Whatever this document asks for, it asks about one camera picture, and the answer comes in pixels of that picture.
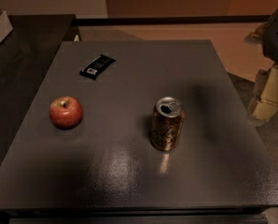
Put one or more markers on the orange soda can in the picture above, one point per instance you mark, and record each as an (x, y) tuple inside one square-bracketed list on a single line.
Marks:
[(167, 121)]

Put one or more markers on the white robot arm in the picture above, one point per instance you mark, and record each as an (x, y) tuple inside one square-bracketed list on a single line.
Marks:
[(264, 103)]

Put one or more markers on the red apple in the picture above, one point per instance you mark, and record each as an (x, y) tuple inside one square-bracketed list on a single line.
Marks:
[(65, 112)]

